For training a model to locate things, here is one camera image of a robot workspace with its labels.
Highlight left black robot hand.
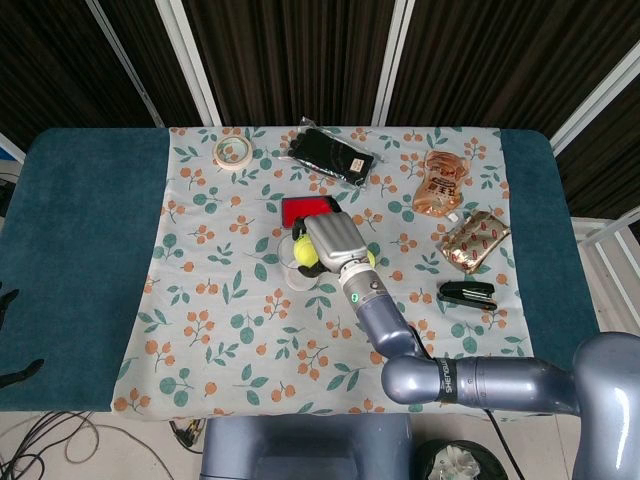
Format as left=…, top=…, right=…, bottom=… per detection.
left=0, top=282, right=45, bottom=390

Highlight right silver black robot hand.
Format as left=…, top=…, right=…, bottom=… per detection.
left=291, top=210, right=374, bottom=280

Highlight clear plastic cup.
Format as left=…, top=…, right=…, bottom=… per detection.
left=276, top=233, right=322, bottom=293

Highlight red ink stamp pad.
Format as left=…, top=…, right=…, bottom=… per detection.
left=280, top=195, right=342, bottom=230

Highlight black gloves in plastic bag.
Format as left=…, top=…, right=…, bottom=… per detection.
left=285, top=116, right=376, bottom=191

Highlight teal blue table cover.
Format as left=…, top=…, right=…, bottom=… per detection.
left=0, top=127, right=601, bottom=414

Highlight orange spouted snack pouch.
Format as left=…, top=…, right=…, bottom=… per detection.
left=412, top=148, right=474, bottom=221

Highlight floral printed tablecloth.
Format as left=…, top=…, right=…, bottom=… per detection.
left=110, top=125, right=546, bottom=417

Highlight gold foil snack packet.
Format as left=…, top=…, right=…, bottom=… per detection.
left=439, top=209, right=512, bottom=275

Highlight beige masking tape roll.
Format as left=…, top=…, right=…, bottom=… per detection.
left=213, top=135, right=254, bottom=174

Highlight black stapler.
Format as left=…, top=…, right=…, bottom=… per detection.
left=437, top=280, right=499, bottom=312

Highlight blue-grey robot torso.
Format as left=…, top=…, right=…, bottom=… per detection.
left=199, top=413, right=416, bottom=480

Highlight black trash bin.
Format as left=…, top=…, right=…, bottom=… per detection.
left=413, top=438, right=511, bottom=480

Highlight white metal rack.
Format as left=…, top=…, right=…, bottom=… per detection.
left=572, top=209, right=640, bottom=261

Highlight black floor cable bundle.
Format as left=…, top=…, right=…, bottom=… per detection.
left=0, top=409, right=101, bottom=480

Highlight beige floor cable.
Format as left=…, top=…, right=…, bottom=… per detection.
left=0, top=414, right=174, bottom=466

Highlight white partition frame post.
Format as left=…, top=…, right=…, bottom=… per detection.
left=154, top=0, right=224, bottom=126
left=372, top=0, right=416, bottom=126
left=549, top=39, right=640, bottom=154
left=84, top=0, right=166, bottom=129

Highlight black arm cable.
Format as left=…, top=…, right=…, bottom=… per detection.
left=407, top=322, right=521, bottom=480

